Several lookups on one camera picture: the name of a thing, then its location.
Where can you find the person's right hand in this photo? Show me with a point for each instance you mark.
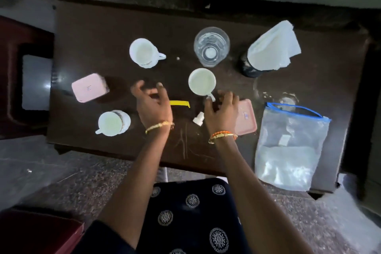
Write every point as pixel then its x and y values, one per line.
pixel 221 117

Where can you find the person's left hand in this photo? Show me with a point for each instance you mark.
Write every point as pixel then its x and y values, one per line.
pixel 154 108

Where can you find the small white bottle cap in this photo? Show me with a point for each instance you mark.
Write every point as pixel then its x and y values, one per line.
pixel 198 118

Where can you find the yellow strip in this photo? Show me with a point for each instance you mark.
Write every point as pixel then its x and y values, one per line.
pixel 179 103

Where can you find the pink lid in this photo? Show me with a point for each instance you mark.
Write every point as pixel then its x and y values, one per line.
pixel 247 120

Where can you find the white mug with red label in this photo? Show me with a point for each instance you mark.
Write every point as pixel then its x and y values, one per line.
pixel 201 81

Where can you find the white cup with scalloped base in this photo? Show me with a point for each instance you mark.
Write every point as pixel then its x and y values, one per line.
pixel 110 123
pixel 144 53

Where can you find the black mesh cup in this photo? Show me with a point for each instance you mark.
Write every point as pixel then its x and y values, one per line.
pixel 250 71

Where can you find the small pink box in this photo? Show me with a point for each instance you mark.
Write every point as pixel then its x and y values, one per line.
pixel 89 87

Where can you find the clear drinking glass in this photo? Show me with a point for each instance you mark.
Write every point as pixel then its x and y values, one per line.
pixel 212 45

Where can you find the clear zip bag blue seal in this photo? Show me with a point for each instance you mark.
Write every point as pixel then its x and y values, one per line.
pixel 291 149

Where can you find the white tissue stack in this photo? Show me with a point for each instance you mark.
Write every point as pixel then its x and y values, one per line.
pixel 274 45

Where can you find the person's left forearm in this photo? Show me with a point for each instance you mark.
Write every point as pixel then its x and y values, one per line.
pixel 140 182

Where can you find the person's right forearm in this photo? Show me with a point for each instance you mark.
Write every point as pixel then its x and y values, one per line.
pixel 256 197

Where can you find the gold bangle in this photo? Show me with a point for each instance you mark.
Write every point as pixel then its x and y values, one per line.
pixel 159 125

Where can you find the brown wooden table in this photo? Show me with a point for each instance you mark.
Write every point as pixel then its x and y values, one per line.
pixel 104 24

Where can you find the navy patterned dress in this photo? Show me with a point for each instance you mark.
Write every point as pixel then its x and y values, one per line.
pixel 193 221

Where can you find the maroon furniture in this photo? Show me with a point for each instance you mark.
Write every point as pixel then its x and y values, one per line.
pixel 35 233

